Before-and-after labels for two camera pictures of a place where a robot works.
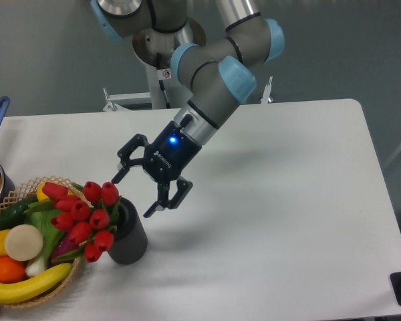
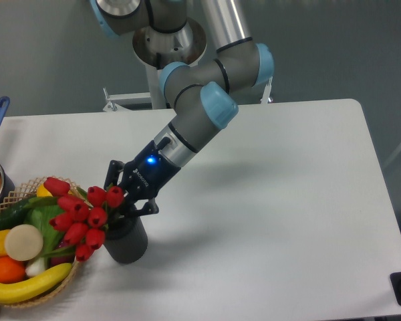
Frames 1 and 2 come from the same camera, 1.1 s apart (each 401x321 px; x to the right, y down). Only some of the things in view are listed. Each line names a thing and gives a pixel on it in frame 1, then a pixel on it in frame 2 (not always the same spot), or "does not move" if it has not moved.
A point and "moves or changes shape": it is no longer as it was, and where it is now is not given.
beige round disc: (24, 242) does not move
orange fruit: (5, 269) does not move
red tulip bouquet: (88, 216) moves or changes shape
